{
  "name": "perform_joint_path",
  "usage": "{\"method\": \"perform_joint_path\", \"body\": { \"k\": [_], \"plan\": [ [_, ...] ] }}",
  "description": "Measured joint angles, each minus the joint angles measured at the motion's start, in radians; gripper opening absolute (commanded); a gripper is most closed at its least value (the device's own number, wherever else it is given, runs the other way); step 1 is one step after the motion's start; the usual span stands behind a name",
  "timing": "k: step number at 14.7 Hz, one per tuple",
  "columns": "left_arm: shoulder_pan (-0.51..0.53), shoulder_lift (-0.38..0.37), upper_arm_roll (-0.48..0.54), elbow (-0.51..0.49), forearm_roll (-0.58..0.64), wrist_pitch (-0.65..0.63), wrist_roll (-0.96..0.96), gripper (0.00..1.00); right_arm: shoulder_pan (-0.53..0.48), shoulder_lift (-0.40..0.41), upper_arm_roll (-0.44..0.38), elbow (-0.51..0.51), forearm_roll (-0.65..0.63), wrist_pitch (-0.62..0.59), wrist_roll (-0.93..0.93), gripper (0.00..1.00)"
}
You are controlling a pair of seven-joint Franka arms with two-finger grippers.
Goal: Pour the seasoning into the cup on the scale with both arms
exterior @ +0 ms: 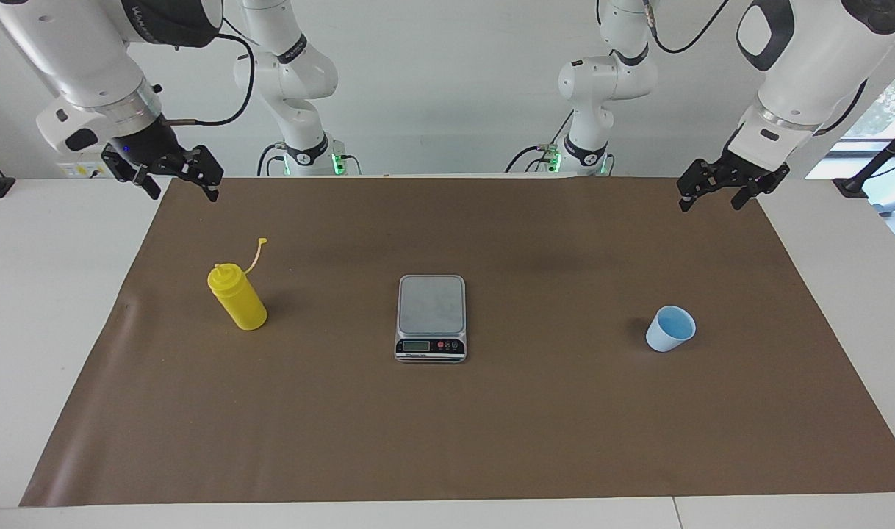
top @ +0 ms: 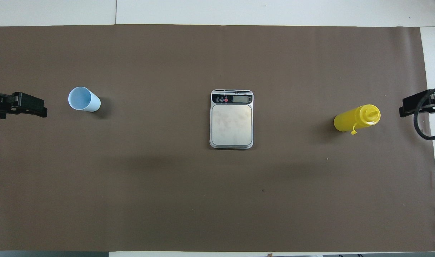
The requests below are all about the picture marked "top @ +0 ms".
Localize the yellow squeeze bottle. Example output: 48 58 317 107
333 104 381 135

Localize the light blue plastic cup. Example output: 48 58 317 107
68 86 101 112

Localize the silver digital kitchen scale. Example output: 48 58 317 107
209 89 254 149

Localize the brown table mat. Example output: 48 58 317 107
0 24 435 252

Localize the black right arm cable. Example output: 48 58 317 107
413 85 435 141

